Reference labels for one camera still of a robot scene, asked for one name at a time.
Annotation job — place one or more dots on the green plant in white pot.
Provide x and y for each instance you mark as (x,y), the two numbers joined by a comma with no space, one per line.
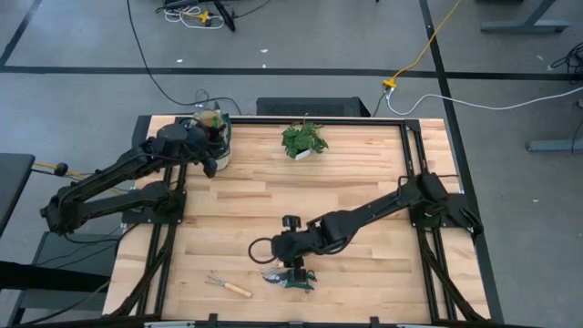
(300,139)

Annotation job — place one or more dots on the black computer case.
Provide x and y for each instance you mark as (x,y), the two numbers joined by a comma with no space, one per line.
(309,107)

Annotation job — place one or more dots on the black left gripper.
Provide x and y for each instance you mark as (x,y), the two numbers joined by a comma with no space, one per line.
(202,139)

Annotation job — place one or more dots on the wooden desk grey legs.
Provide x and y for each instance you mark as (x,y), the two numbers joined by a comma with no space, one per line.
(524,26)

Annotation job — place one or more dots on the beige gardening bag green trim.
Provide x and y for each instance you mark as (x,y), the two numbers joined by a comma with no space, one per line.
(208,117)

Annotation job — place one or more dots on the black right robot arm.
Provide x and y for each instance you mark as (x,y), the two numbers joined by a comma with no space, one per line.
(373,209)

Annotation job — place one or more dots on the black side table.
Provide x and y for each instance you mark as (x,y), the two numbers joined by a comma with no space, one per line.
(13,182)

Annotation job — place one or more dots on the black tripod leg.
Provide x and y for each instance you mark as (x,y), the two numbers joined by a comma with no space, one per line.
(225,16)

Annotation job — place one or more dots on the black aluminium table frame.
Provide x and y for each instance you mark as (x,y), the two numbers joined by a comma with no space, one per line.
(412,126)

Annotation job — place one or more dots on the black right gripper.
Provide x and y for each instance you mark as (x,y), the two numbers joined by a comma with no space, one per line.
(293,248)

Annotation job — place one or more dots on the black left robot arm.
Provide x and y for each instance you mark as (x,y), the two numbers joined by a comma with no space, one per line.
(105,173)

